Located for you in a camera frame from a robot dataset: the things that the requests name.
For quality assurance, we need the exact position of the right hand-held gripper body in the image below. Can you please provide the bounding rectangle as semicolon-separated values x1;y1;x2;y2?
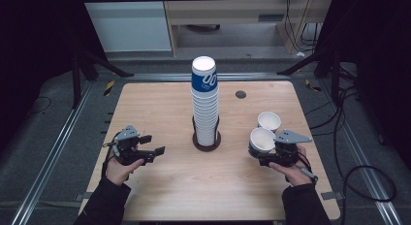
273;129;314;168

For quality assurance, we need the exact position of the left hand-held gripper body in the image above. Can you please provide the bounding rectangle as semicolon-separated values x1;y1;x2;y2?
111;124;148;166

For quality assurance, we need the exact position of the white paper cup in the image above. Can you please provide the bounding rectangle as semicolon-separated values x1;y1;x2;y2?
248;127;277;159
257;111;283;133

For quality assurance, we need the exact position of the black wire cup holder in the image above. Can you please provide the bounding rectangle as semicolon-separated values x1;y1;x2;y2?
191;114;222;152

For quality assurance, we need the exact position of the stack of paper cups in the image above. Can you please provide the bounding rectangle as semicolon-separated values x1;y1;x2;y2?
191;55;220;147

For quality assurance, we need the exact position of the person's right hand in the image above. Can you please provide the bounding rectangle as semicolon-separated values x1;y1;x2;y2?
269;145;313;187

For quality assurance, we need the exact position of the person's left hand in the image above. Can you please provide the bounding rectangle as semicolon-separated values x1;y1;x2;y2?
106;153;145;186

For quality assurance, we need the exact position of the yellow black tape strip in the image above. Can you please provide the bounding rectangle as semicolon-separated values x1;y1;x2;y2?
103;80;115;97
304;79;323;93

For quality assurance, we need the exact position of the black metal stand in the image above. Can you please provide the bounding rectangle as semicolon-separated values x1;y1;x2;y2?
72;47;135;110
276;49;343;103

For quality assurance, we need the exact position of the white cabinet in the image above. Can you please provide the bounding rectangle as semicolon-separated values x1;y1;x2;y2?
85;1;173;53

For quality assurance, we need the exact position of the dark curtain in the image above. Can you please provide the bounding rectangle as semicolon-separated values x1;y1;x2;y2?
316;0;411;168
0;0;108;148

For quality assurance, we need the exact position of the light wooden desk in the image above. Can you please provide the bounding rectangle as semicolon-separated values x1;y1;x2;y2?
164;0;333;56

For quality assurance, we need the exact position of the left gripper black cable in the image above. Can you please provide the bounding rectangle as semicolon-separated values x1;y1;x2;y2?
101;131;122;179

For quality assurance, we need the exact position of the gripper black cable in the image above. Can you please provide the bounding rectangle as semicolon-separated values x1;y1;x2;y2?
101;131;122;179
299;153;319;185

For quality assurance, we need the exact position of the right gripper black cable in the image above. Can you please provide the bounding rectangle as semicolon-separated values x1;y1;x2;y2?
299;153;319;185

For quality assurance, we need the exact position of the metal floor rail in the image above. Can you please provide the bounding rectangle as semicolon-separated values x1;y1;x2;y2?
11;80;95;225
318;79;403;225
125;73;292;82

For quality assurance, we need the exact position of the long black floor cable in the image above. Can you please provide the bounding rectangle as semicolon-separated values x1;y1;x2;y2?
335;85;397;225

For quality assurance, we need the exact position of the thin black floor cable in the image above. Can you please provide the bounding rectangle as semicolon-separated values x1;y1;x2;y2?
25;95;52;117

